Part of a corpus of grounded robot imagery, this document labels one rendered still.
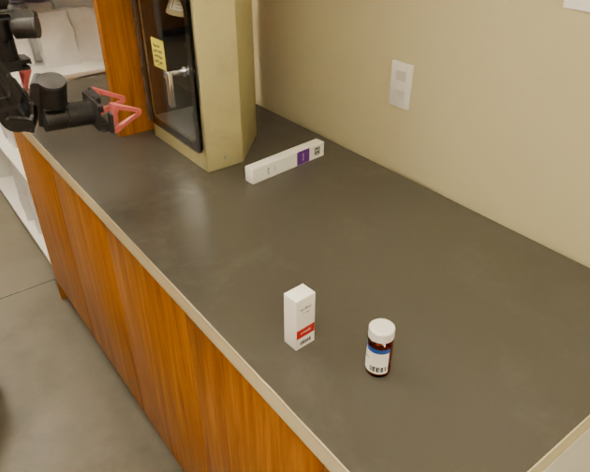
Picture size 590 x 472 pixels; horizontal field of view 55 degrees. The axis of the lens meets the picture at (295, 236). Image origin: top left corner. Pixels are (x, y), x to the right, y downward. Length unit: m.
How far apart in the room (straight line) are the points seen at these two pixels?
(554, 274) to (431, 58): 0.57
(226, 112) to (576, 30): 0.81
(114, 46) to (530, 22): 1.08
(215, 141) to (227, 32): 0.27
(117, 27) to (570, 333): 1.35
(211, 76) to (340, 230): 0.50
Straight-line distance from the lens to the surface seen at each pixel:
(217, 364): 1.17
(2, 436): 2.27
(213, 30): 1.44
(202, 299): 1.08
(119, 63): 1.76
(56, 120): 1.35
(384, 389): 0.92
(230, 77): 1.49
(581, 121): 1.25
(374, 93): 1.59
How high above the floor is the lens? 1.62
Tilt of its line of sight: 33 degrees down
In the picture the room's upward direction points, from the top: straight up
